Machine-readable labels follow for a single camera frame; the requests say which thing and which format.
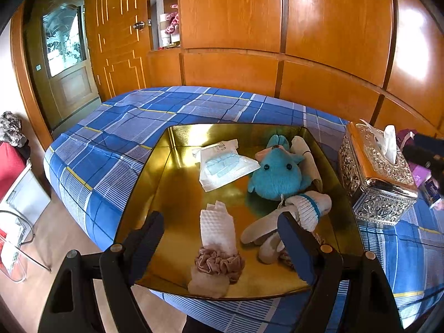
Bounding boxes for blue Tempo tissue pack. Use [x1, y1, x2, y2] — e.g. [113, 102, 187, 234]
[419, 177, 443, 211]

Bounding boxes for white knit glove bundle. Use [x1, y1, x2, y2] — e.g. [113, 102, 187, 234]
[241, 191, 333, 265]

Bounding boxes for blue plush toy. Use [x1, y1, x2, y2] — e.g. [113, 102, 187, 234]
[248, 135, 313, 201]

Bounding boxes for white waffle cloth with scrunchie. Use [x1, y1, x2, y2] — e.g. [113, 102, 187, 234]
[187, 201, 245, 298]

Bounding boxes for white wet wipes pack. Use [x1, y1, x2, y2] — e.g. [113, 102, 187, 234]
[196, 139, 260, 193]

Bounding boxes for purple cardboard box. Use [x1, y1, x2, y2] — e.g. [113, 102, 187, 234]
[397, 129, 432, 187]

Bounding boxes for white tissue in box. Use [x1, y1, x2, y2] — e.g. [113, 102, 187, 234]
[360, 119, 397, 165]

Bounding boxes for ornate silver tissue box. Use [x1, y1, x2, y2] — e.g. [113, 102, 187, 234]
[338, 121, 418, 226]

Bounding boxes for blue plaid bed sheet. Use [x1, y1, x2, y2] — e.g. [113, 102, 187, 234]
[44, 87, 443, 326]

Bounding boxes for gold tray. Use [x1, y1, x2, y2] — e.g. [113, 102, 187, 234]
[115, 123, 364, 296]

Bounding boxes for red suitcase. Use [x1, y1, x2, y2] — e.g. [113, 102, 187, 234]
[0, 142, 26, 201]

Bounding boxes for shelf niche items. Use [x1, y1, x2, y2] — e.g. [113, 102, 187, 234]
[159, 4, 180, 50]

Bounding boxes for wooden door with glass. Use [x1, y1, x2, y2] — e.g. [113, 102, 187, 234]
[23, 0, 101, 138]

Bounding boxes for wooden wardrobe wall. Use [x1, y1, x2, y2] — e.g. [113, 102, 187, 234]
[85, 0, 443, 137]

